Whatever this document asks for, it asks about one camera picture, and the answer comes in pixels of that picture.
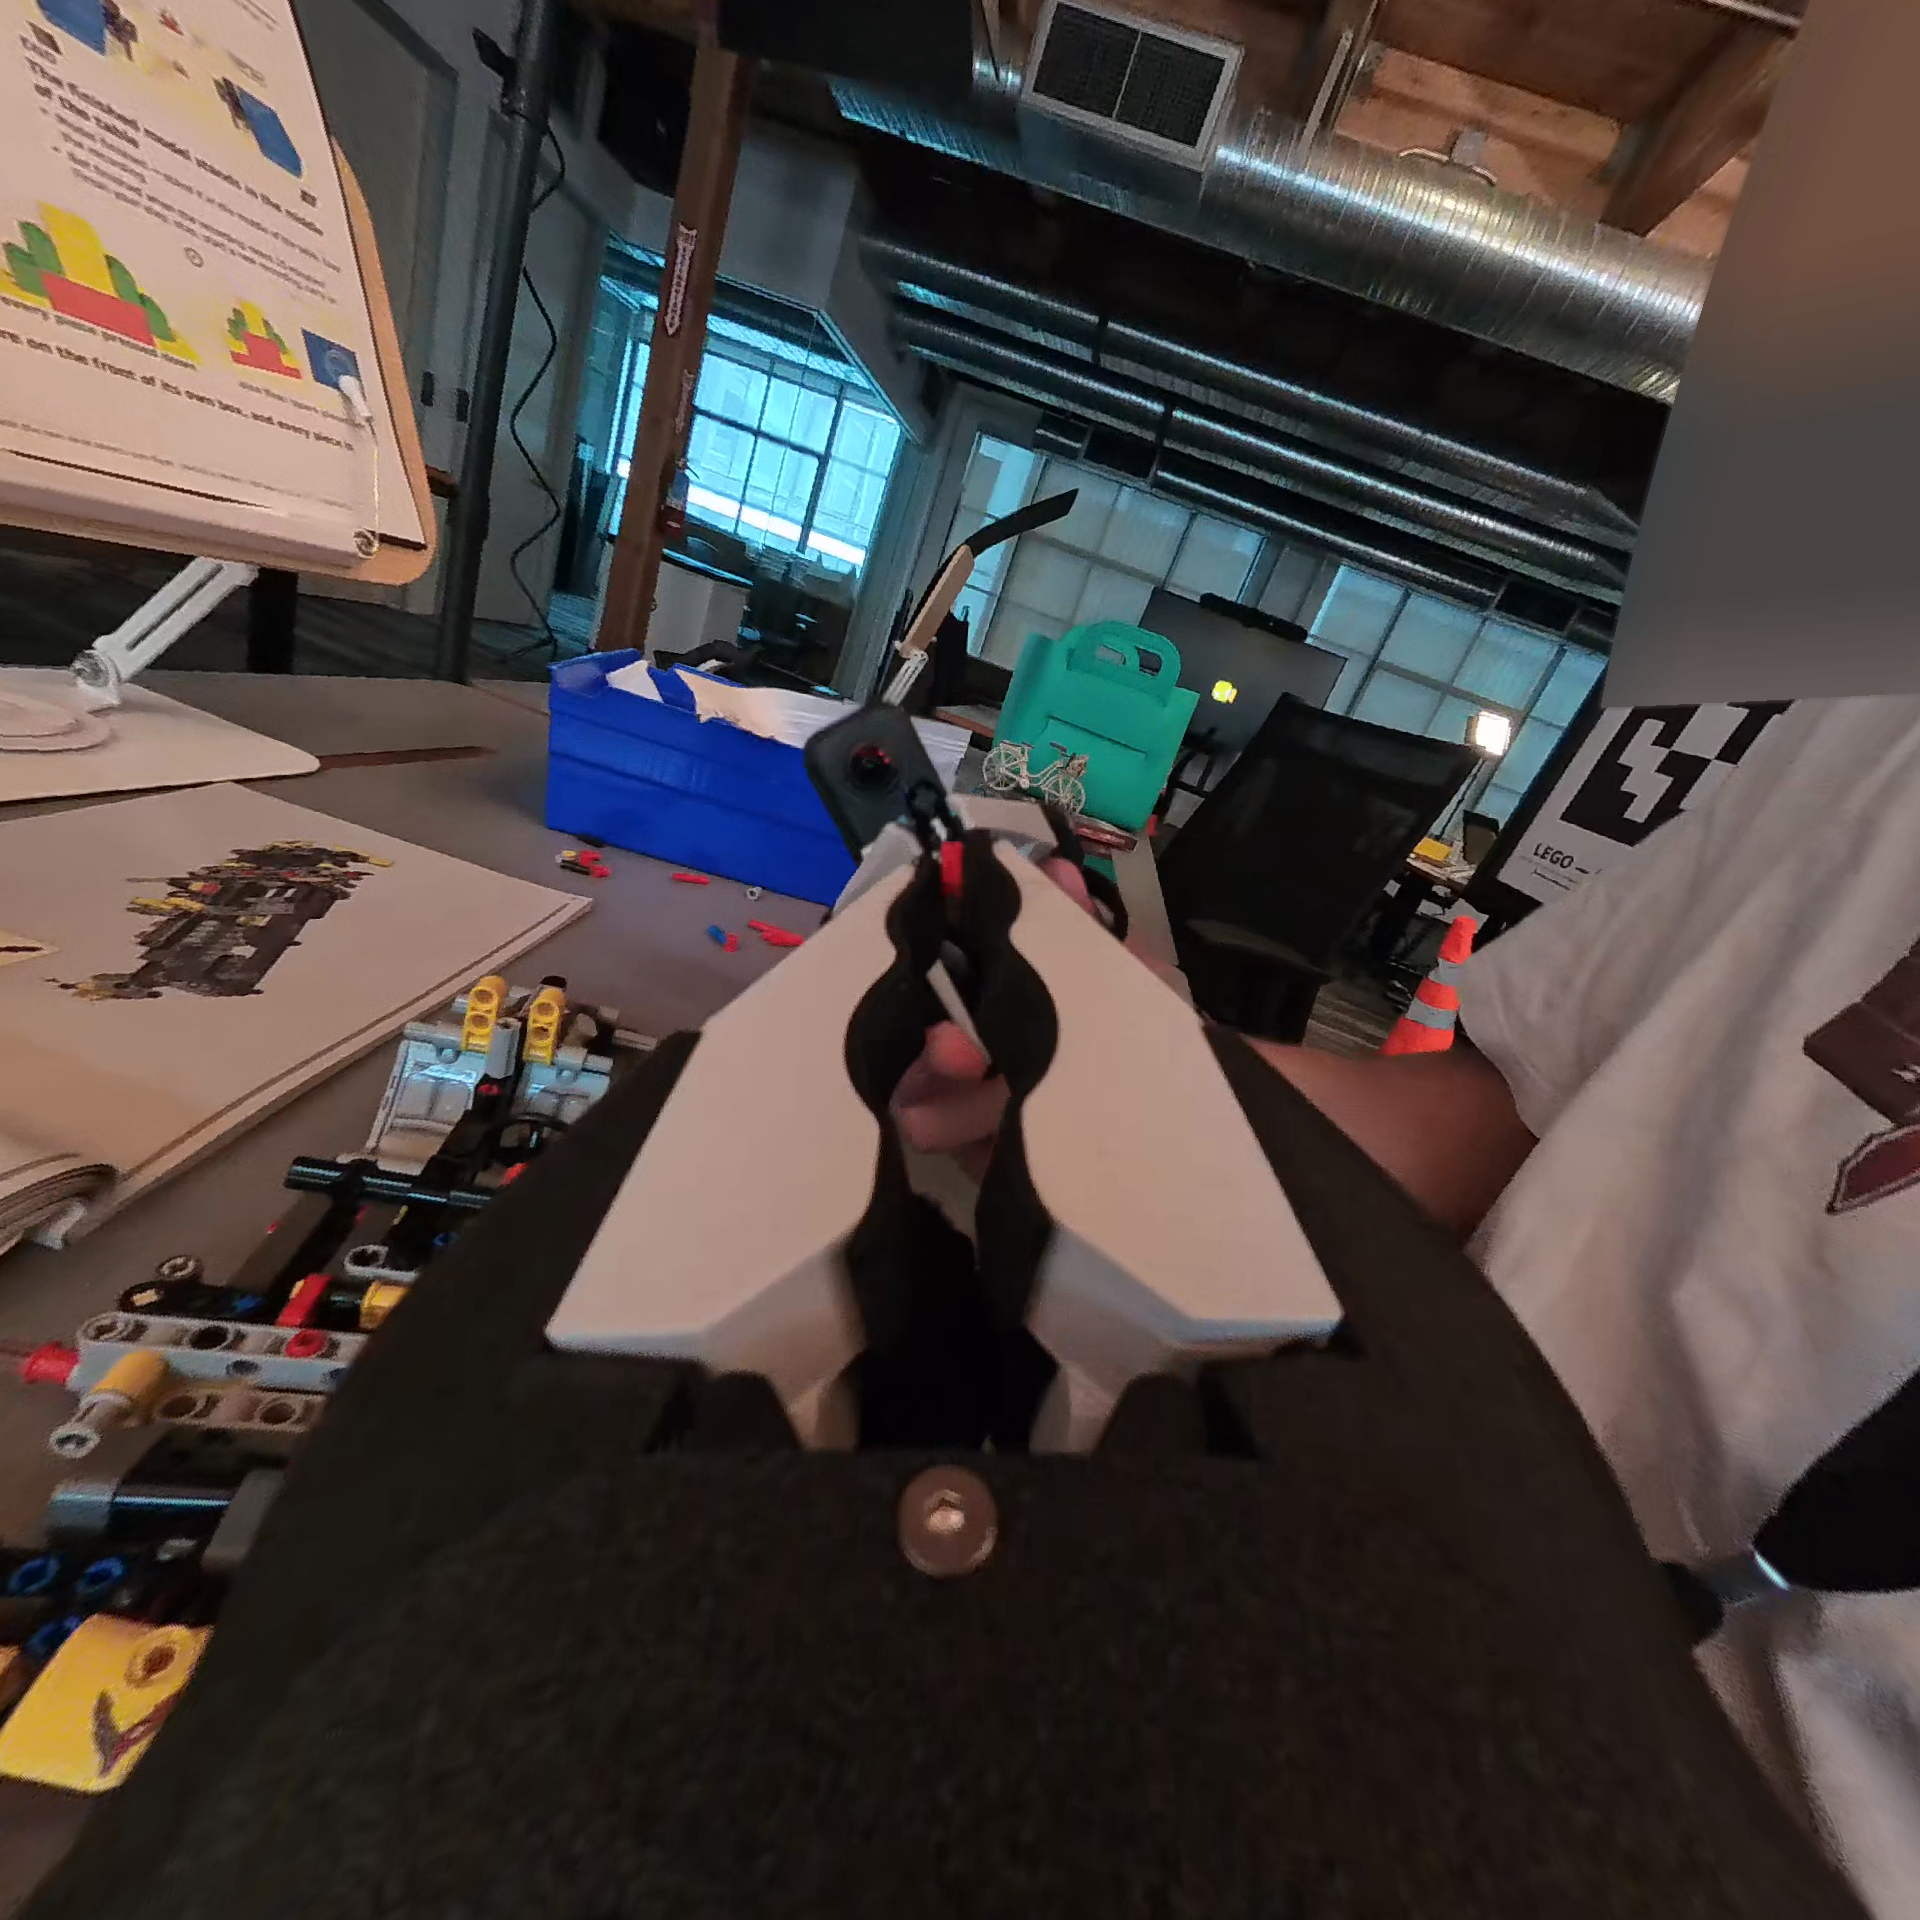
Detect wooden post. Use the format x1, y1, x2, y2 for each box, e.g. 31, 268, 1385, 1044
593, 45, 759, 655

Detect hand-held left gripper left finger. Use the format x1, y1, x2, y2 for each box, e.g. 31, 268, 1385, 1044
545, 865, 943, 1450

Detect orange traffic cone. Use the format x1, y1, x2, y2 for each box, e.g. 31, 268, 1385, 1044
1380, 912, 1488, 1059

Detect scatter of red blue pins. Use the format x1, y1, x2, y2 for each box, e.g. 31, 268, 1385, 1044
555, 849, 812, 953

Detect printed task sheet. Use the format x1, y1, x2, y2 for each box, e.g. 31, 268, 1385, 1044
0, 0, 431, 557

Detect black mesh office chair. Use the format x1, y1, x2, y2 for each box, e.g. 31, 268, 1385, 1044
1161, 692, 1488, 1044

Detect white air vent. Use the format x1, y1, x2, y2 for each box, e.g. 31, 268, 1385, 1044
1019, 0, 1248, 170

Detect white wire bicycle model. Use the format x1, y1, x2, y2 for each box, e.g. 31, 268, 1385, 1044
984, 738, 1092, 818

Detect teal carry bag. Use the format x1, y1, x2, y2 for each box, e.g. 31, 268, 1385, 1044
994, 620, 1203, 835

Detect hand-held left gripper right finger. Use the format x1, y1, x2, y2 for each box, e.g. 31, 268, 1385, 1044
964, 836, 1347, 1450

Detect white document stand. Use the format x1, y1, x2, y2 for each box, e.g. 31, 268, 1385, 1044
0, 552, 324, 808

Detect silver air duct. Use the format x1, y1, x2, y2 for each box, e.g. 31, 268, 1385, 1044
832, 29, 1720, 404

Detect lego car chassis model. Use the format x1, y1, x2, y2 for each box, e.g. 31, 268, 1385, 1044
0, 971, 663, 1795

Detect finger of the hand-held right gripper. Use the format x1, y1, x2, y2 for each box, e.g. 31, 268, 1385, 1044
830, 818, 924, 921
959, 791, 1087, 868

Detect black wall monitor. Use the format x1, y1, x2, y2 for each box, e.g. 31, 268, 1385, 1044
1140, 585, 1354, 753

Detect white papers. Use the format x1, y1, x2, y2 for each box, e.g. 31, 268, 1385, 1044
608, 656, 977, 753

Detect black metal pole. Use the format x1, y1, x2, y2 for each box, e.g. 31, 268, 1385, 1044
435, 0, 558, 684

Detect blue plastic bin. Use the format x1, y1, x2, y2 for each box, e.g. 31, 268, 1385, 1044
545, 647, 982, 909

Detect black white marker card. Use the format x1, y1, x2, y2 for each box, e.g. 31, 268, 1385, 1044
1492, 697, 1794, 903

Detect person's right hand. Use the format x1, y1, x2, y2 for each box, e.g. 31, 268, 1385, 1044
891, 1025, 1004, 1187

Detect open instruction booklet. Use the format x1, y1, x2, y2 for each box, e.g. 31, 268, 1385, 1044
0, 780, 594, 1256

